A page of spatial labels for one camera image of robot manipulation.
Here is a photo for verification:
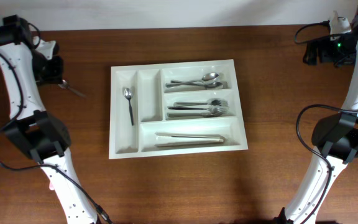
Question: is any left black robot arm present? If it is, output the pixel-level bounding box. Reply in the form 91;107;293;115
0;15;100;224

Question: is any steel spoon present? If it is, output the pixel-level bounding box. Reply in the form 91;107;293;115
165;72;219;88
187;82;224;90

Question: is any white plastic cutlery tray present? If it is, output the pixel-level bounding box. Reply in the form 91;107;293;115
109;59;248;159

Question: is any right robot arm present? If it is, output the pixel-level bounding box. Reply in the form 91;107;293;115
272;5;358;223

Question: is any small steel teaspoon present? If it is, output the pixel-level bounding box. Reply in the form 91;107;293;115
58;80;86;98
124;88;134;126

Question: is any right black camera cable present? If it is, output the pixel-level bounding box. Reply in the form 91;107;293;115
293;20;358;224

